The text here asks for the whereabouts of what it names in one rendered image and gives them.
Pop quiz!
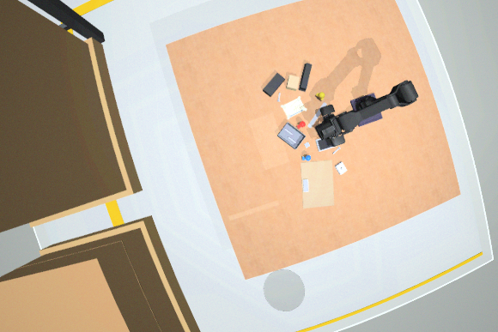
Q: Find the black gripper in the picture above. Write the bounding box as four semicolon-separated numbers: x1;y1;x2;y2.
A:
320;105;346;147

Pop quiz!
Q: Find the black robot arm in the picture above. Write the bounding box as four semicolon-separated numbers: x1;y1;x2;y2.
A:
314;80;419;140

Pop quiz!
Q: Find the cream paper card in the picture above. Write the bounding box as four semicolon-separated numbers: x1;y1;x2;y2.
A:
281;96;307;119

